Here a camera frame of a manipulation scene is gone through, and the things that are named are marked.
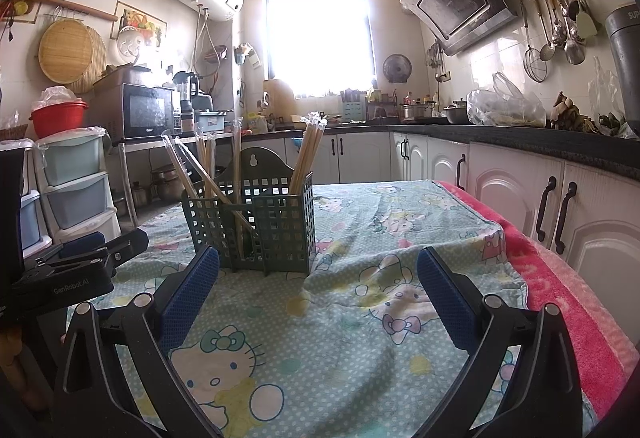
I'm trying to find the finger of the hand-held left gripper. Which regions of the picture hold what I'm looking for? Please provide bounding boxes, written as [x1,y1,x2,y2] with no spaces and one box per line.
[31,231,108,270]
[105,227,151,271]

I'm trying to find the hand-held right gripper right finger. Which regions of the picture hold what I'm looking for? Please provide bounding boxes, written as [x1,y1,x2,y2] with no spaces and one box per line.
[416,245,586,438]

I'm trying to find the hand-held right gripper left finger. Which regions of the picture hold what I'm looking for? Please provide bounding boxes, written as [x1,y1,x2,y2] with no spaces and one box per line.
[52,244,222,438]

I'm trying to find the dark green plastic utensil holder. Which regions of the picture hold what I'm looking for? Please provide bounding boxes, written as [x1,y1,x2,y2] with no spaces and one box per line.
[181,147,316,275]

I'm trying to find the set of wooden chopsticks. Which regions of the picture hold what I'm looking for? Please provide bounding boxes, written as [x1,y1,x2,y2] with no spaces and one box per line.
[161,111,328,259]

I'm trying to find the person's left forearm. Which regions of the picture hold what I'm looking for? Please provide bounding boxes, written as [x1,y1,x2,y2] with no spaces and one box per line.
[0,328,48,411]

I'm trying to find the row of hanging kitchen utensils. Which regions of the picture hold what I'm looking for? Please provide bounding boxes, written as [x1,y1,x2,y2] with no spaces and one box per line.
[520,0,601,83]

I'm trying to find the pastel plastic drawer tower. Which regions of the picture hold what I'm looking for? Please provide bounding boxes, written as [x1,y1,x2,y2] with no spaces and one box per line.
[35,125,121,244]
[0,138,55,259]

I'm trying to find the stack of steel pots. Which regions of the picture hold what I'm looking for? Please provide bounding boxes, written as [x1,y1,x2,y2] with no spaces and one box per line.
[150,163,178,199]

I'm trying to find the metal shelf rack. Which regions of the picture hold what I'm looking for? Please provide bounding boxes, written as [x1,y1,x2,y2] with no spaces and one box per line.
[107,133,201,229]

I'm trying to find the light blue cartoon printed sheet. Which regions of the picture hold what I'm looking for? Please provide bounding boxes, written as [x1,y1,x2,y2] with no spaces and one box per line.
[62,178,598,438]

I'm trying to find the pink fleece blanket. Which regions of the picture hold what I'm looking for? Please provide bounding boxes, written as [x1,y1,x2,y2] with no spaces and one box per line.
[435,178,640,424]

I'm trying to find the red plastic basin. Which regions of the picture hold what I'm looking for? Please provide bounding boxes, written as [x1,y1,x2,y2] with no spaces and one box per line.
[29,101,89,139]

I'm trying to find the white base cabinets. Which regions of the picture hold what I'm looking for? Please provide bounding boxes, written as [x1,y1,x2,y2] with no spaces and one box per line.
[245,131,640,309]

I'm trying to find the black microwave oven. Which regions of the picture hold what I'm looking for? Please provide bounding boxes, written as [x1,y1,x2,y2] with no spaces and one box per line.
[122,83,182,140]

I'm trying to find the blue grey storage box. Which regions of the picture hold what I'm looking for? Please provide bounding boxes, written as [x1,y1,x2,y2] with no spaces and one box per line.
[192,108,235,134]

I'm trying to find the crumpled white plastic bag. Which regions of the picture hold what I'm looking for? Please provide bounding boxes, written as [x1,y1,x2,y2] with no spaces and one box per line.
[39,86,78,106]

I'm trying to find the black blender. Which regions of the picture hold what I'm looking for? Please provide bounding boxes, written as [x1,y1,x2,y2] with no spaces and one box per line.
[172,71,201,131]

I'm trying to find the brown cardboard box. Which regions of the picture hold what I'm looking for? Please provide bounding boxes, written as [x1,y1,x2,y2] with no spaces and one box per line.
[92,66,153,106]

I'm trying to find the round bamboo tray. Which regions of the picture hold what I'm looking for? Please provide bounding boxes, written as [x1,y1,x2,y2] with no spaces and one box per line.
[82,26,108,94]
[39,18,96,85]

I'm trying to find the steel cooking pot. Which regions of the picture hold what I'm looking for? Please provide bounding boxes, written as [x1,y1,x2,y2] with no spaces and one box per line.
[402,101,436,121]

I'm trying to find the black kitchen countertop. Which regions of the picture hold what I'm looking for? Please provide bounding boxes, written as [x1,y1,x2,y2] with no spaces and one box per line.
[240,118,640,181]

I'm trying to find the white round plastic cover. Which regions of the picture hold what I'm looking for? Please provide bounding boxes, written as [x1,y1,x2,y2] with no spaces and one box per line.
[117,26,151,64]

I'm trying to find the large clear plastic bag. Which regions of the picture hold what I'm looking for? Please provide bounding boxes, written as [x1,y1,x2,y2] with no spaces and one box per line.
[466,72,547,127]

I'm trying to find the light blue knife rack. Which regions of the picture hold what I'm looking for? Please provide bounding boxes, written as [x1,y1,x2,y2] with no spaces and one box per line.
[340,88,366,121]

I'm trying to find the beige cutting board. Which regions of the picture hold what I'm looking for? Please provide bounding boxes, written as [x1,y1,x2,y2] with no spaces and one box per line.
[263,79,297,116]

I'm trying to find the cluster of small hanging ladles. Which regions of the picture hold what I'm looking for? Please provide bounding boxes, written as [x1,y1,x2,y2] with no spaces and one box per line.
[426,41,446,82]

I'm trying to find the long wooden rolling pin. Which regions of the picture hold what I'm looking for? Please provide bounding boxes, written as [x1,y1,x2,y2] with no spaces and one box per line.
[5,0,119,22]

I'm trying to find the kitchen window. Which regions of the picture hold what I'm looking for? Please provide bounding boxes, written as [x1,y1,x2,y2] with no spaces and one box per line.
[264,0,376,99]

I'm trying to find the black wire dish rack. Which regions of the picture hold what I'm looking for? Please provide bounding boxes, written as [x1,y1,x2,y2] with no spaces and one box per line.
[365,91,401,119]

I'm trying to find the small wall mounted holder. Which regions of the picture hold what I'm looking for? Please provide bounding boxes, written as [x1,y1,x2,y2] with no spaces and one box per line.
[234,43,262,68]

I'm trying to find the round dark wall fan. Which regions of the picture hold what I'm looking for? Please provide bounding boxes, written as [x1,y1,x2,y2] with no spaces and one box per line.
[383,54,412,84]

